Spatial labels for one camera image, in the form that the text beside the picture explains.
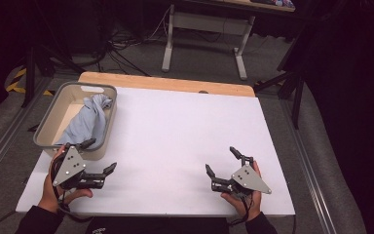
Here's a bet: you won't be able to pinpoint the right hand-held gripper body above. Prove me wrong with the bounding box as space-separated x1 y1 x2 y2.
209 164 273 200

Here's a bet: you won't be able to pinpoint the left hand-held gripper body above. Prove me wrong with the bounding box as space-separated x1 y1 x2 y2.
51 145 107 191

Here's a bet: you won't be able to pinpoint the light blue tank top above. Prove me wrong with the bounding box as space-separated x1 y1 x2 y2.
54 93 114 151

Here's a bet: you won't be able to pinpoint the beige plastic basket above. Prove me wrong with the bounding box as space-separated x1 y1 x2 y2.
32 81 118 162

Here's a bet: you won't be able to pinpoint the person's right hand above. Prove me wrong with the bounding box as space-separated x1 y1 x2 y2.
220 160 263 222

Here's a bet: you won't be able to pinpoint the person's left hand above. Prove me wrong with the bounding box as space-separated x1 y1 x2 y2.
37 144 94 215

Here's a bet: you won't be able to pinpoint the grey ribbed sock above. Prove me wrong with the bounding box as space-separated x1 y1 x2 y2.
15 86 296 217

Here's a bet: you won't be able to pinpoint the person's dark clothed torso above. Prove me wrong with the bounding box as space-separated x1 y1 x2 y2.
85 216 231 234

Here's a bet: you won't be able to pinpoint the yellow black hazard tape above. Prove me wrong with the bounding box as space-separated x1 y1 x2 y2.
5 67 55 98

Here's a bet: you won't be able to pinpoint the grey metal-legged desk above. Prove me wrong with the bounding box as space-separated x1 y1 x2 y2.
161 0 296 81

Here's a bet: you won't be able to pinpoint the colourful cloth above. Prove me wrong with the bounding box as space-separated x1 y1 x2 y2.
249 0 296 9

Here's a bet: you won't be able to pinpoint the right hand-held gripper cable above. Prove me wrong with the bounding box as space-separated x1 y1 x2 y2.
228 193 255 227

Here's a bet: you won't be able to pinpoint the hand-held gripper cable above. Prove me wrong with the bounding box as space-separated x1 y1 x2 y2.
50 155 94 223
228 193 255 227

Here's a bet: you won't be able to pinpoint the left hand-held gripper cable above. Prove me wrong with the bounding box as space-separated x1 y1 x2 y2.
50 155 94 223

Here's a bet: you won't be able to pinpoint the aluminium floor rail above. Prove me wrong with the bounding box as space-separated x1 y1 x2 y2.
0 76 55 191
279 97 339 234

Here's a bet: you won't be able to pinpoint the black floor cables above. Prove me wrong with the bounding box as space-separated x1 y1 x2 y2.
91 6 173 77

